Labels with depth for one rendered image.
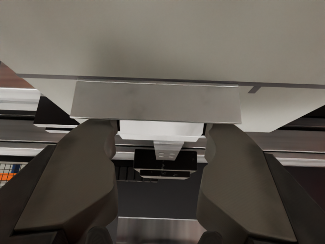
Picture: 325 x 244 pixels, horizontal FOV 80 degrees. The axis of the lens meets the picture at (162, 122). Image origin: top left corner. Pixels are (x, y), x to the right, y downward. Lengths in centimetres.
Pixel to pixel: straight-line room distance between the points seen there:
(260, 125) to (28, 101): 24
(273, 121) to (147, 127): 10
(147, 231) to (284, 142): 38
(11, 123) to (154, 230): 43
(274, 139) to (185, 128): 35
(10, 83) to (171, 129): 16
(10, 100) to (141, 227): 20
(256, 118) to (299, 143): 36
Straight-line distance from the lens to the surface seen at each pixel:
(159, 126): 17
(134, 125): 18
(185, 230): 20
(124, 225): 20
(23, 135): 53
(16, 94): 25
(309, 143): 54
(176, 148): 26
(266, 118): 17
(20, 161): 71
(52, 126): 22
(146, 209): 70
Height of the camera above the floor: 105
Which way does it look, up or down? 18 degrees down
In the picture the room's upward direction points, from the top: 178 degrees counter-clockwise
